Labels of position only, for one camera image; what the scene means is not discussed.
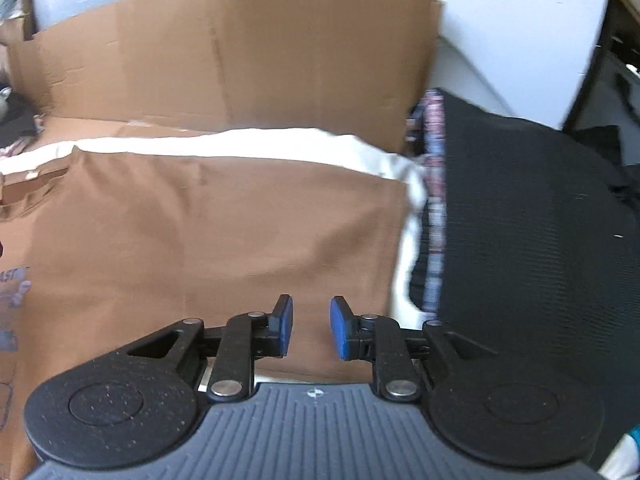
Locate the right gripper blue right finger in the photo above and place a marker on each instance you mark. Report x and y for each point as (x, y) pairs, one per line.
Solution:
(405, 363)

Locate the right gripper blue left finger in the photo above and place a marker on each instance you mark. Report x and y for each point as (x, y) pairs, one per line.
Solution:
(221, 358)

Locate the brown printed t-shirt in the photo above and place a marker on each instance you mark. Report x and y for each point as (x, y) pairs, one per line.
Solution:
(102, 249)

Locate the black clothes pile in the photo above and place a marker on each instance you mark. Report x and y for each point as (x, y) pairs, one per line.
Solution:
(21, 125)

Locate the black knit garment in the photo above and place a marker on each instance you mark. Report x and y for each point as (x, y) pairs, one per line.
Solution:
(530, 245)

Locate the cream bear print duvet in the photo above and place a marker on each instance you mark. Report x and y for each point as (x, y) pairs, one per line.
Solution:
(298, 144)

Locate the brown cardboard sheet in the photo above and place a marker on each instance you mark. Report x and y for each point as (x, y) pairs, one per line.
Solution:
(344, 66)

